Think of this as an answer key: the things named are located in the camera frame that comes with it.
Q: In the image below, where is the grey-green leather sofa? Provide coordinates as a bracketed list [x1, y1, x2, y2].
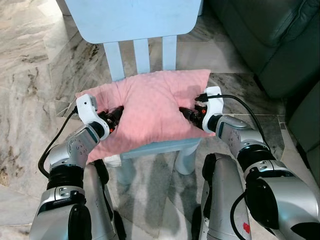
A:
[207, 0, 320, 176]

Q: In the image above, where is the small white tag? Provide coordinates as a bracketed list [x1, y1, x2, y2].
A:
[104, 155, 122, 167]

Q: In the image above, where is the silver left robot leg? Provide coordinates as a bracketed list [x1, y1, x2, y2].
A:
[82, 159, 126, 240]

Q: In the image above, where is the silver robot leg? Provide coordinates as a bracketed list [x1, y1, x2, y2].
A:
[192, 152, 261, 240]
[82, 159, 126, 240]

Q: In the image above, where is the silver right robot leg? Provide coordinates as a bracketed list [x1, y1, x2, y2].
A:
[192, 152, 261, 240]

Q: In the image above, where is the light blue wooden chair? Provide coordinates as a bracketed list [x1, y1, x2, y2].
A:
[64, 0, 203, 186]

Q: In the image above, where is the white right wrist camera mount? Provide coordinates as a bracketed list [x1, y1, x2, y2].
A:
[202, 86, 224, 132]

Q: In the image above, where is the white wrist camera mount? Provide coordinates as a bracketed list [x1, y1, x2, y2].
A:
[76, 94, 110, 126]
[202, 86, 224, 132]

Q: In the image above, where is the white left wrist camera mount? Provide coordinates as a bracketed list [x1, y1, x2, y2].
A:
[76, 94, 110, 126]

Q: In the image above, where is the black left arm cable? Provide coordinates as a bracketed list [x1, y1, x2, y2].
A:
[38, 106, 79, 178]

